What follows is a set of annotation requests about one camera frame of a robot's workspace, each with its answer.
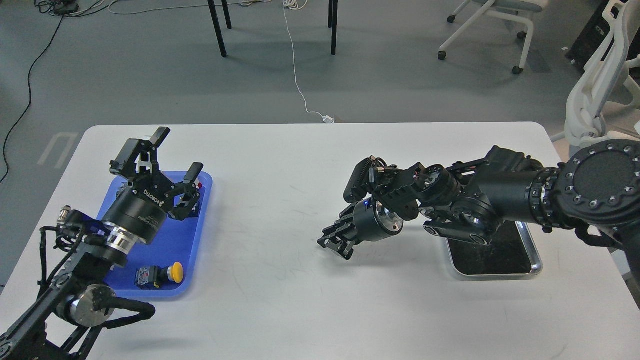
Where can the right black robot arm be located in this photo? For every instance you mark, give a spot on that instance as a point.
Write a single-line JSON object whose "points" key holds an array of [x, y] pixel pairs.
{"points": [[595, 193]]}

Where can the red push button switch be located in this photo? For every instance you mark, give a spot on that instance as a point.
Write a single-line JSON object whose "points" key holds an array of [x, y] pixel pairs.
{"points": [[196, 201]]}

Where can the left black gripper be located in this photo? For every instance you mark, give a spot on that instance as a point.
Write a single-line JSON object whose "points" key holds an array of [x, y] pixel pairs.
{"points": [[149, 197]]}

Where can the white office chair right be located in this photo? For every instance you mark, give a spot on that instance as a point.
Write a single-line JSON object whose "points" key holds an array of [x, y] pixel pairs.
{"points": [[604, 104]]}

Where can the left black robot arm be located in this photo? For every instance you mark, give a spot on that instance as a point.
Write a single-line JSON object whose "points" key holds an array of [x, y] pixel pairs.
{"points": [[74, 303]]}

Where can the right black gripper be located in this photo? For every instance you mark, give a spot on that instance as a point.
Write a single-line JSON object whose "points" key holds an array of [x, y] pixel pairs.
{"points": [[365, 221]]}

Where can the metal tray with black mat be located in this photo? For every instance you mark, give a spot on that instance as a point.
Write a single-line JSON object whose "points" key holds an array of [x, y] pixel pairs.
{"points": [[512, 255]]}

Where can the yellow push button switch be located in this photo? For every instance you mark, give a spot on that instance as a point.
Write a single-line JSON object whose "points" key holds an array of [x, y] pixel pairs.
{"points": [[156, 276]]}

